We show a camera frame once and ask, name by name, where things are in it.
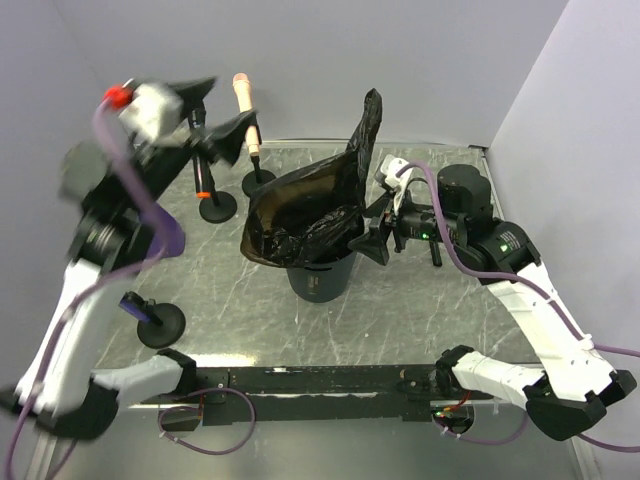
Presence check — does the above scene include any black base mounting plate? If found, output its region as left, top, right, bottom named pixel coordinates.
left=143, top=364, right=465, bottom=426

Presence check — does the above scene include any purple microphone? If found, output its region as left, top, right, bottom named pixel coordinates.
left=119, top=291, right=150, bottom=323

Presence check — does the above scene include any purple wedge shaped box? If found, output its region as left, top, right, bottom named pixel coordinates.
left=147, top=203, right=186, bottom=259

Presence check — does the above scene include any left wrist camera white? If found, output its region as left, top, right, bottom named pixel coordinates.
left=103, top=78, right=184, bottom=143

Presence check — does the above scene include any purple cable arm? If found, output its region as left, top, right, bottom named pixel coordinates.
left=397, top=160, right=640, bottom=455
left=4, top=97, right=174, bottom=480

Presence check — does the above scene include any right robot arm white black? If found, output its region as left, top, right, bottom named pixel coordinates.
left=350, top=155, right=637, bottom=441

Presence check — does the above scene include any black microphone orange ring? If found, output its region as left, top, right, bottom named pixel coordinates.
left=187, top=107, right=211, bottom=200

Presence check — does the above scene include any pink beige microphone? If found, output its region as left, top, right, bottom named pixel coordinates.
left=231, top=73, right=263, bottom=156

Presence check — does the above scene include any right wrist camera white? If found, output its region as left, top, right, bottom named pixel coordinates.
left=374, top=154, right=412, bottom=216

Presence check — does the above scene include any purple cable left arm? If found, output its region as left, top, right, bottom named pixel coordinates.
left=4, top=97, right=174, bottom=480

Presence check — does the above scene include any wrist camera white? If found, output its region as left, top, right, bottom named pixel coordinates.
left=103, top=78, right=184, bottom=143
left=374, top=154, right=412, bottom=216

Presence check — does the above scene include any black bar on table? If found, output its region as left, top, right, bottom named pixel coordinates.
left=429, top=241, right=443, bottom=267

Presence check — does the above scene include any black stand of pink microphone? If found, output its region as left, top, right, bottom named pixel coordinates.
left=241, top=155, right=276, bottom=197

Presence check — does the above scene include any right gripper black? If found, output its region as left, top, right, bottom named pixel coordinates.
left=347, top=185, right=464, bottom=266

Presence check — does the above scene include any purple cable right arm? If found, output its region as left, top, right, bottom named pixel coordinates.
left=397, top=160, right=640, bottom=455

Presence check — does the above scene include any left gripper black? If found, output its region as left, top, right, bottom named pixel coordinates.
left=123, top=78, right=256, bottom=215

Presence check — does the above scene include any dark blue trash bin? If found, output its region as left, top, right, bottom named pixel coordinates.
left=286, top=251, right=357, bottom=303

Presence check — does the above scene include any black plastic trash bag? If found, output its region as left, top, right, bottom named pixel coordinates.
left=240, top=89, right=383, bottom=268

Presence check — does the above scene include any aluminium front rail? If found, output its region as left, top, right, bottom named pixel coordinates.
left=29, top=362, right=546, bottom=480

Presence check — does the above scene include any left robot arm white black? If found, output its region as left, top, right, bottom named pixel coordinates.
left=1, top=77, right=257, bottom=441

